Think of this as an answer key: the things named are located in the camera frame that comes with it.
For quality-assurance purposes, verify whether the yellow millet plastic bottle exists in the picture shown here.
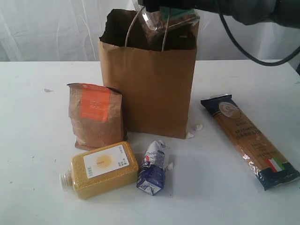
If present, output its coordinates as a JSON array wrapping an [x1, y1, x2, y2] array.
[[60, 142, 139, 199]]

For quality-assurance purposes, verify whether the white putty lump by carton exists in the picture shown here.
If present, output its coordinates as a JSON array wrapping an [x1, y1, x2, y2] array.
[[165, 162, 173, 171]]

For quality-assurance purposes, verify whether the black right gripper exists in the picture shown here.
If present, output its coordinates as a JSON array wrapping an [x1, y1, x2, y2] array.
[[138, 0, 218, 12]]

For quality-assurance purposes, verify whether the brown paper bag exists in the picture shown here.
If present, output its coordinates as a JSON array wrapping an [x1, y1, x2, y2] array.
[[98, 9, 198, 139]]

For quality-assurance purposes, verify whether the brown pouch with orange label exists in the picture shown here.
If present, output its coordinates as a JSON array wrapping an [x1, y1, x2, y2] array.
[[67, 83, 127, 150]]

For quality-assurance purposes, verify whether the spaghetti packet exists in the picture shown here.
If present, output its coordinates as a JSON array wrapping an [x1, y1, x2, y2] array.
[[200, 95, 300, 190]]

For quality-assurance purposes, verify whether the clear jar with gold lid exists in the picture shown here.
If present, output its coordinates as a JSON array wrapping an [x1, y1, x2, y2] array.
[[140, 7, 200, 51]]

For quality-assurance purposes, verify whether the blue white milk carton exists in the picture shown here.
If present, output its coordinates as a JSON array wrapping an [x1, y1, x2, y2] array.
[[136, 140, 169, 196]]

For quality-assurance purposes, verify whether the white putty lump front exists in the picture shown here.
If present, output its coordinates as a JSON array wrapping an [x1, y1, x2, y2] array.
[[186, 132, 194, 139]]

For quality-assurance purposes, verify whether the black covered right arm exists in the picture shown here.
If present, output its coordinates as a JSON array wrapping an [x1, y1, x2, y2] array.
[[138, 0, 300, 28]]

